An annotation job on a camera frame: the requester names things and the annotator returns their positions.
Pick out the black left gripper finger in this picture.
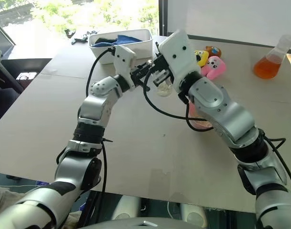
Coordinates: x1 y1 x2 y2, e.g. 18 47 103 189
139 62 160 73

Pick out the black cloth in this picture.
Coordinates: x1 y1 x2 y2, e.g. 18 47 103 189
95 37 118 45

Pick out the small white object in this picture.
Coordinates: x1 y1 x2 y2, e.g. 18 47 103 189
155 75 174 98

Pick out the glass flask with orange liquid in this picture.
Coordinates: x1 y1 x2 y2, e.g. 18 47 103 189
253 34 291 80

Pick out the black right elbow cable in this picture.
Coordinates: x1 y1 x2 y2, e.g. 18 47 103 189
257 128 291 193

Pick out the white plastic bin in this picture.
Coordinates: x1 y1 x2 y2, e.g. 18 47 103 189
88 28 154 65

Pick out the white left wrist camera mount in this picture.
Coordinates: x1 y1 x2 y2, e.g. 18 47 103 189
113 45 137 93

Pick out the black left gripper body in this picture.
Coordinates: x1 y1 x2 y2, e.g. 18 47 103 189
130 66 146 87

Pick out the black left arm wrist cable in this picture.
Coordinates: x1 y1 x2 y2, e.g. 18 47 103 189
86 47 118 96

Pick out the pink plush toy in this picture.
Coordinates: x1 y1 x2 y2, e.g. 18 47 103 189
201 55 227 80

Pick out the blue cloth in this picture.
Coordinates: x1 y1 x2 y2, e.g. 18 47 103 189
91 34 143 48

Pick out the black arm wrist cable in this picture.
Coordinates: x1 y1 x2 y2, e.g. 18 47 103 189
86 47 118 96
142 70 214 132

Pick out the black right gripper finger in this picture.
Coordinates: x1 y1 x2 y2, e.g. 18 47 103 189
152 71 169 88

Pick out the black elbow cable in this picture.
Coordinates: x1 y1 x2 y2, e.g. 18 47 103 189
257 128 291 193
55 137 114 194

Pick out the brown orange plush toy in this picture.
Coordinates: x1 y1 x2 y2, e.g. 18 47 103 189
205 45 223 58

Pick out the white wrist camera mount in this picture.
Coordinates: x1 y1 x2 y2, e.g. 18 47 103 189
113 45 137 93
158 29 201 89

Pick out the beige cloth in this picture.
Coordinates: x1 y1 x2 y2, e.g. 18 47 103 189
0 185 27 215

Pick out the silver robot torso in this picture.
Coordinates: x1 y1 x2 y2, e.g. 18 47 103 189
80 216 191 229

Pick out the black chair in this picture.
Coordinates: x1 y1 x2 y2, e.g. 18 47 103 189
0 58 52 129

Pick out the grey rounded shape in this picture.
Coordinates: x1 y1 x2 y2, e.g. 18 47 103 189
110 196 141 220
179 202 208 229

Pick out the black left elbow cable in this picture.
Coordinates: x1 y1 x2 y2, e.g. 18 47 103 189
55 137 114 194

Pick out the yellow sponge plush toy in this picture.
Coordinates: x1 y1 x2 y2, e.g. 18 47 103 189
194 50 210 68

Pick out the black right arm wrist cable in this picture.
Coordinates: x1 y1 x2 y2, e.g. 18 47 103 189
142 70 214 132

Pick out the white board panel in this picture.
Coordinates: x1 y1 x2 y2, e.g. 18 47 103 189
163 0 291 51

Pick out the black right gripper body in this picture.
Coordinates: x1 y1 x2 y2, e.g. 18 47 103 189
153 42 174 80

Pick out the pink bowl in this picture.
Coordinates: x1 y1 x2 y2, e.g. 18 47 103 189
186 102 215 132

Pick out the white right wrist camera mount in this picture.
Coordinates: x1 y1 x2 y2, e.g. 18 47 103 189
158 29 201 89

